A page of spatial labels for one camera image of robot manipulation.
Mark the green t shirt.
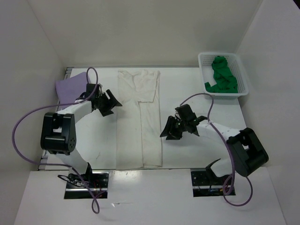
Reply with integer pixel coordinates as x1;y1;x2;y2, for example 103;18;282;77
204;56;238;93

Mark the purple t shirt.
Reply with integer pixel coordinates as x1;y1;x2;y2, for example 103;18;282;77
55;72;87;104

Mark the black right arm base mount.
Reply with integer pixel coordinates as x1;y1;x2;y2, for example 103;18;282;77
190;169;228;197

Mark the white plastic laundry basket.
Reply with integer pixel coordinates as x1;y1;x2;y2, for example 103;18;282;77
198;52;248;99

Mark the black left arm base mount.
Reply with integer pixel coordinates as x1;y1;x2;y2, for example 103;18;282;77
57;171;109;199

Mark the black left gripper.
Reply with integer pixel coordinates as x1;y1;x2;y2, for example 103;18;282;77
95;90;122;117

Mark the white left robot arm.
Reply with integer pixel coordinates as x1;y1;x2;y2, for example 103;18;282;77
40;83;122;188

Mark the white t shirt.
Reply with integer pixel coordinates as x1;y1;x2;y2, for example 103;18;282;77
116;70;162;170

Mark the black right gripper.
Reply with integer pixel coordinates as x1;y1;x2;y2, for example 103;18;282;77
160;115;188;140

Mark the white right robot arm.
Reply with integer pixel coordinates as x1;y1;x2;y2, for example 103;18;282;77
160;104;269;184

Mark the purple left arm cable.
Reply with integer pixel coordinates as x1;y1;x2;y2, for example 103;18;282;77
12;67;101;214

